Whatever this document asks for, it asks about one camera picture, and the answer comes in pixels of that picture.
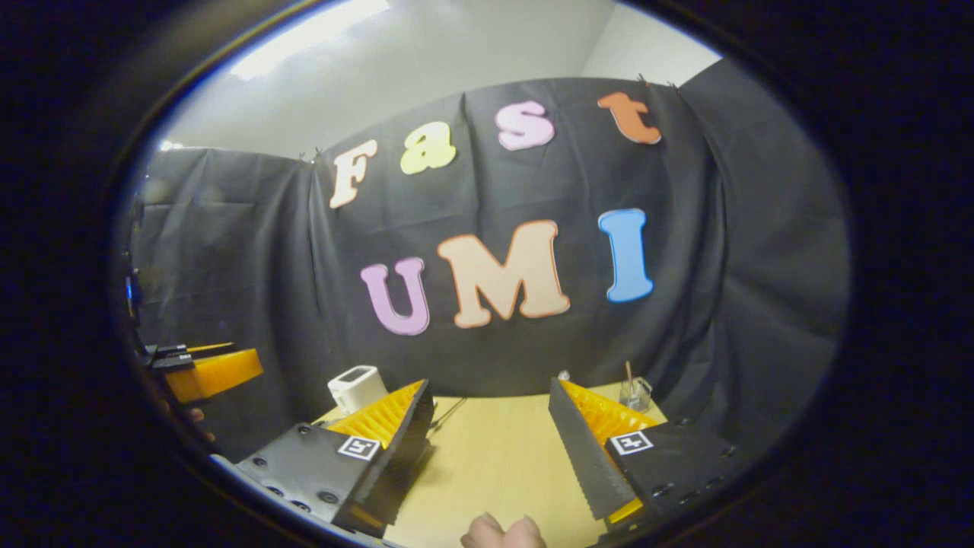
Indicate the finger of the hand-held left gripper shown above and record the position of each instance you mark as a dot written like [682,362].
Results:
[190,350]
[217,373]

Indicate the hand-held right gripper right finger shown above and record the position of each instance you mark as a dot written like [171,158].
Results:
[582,457]

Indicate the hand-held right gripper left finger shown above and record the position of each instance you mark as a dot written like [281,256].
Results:
[403,449]

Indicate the white box appliance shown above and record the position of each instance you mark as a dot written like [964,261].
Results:
[358,390]

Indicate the wooden stick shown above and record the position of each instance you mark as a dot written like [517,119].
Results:
[629,373]

